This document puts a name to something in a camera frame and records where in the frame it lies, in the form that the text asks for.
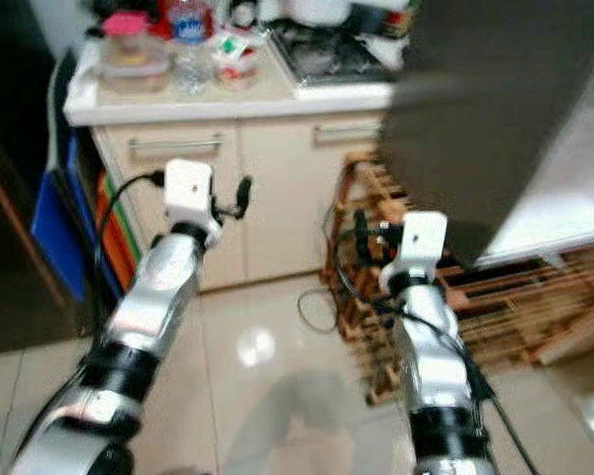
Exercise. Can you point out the pink lid clear jar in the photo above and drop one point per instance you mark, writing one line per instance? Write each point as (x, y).
(126, 24)

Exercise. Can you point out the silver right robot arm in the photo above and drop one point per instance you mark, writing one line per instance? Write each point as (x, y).
(431, 356)

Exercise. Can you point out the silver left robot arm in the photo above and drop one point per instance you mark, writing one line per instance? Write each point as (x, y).
(148, 307)

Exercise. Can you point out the dark grey fridge door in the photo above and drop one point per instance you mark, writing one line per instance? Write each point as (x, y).
(485, 119)

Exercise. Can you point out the beige cabinet white counter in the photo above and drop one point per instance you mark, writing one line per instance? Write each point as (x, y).
(267, 198)

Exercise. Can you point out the white green milk carton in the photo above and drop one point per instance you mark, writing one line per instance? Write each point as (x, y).
(235, 59)

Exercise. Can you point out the orange board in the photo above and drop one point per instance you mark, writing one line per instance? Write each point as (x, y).
(109, 233)

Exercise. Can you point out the clear plastic food container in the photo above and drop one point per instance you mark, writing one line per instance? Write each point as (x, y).
(134, 79)

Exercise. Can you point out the black gas stove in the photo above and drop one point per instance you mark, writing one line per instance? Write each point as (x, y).
(337, 59)

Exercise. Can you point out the wooden bottle rack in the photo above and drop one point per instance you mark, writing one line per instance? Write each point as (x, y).
(515, 317)

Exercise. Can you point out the blue cap water bottle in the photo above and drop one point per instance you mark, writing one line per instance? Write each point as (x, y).
(190, 30)

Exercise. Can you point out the blue board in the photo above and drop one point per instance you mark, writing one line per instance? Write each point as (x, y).
(54, 233)

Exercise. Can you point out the red kitchen appliance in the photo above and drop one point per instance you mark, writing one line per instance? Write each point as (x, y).
(168, 14)

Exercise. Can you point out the white pot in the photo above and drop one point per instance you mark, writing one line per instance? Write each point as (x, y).
(317, 12)

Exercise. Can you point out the black tall appliance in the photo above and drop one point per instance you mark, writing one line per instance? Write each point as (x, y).
(20, 247)

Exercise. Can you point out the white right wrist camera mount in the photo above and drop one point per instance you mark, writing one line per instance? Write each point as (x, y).
(421, 242)

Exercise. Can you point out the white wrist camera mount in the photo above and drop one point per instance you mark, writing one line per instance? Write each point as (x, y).
(188, 193)
(421, 242)

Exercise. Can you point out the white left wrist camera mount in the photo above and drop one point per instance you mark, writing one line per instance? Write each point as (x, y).
(188, 193)

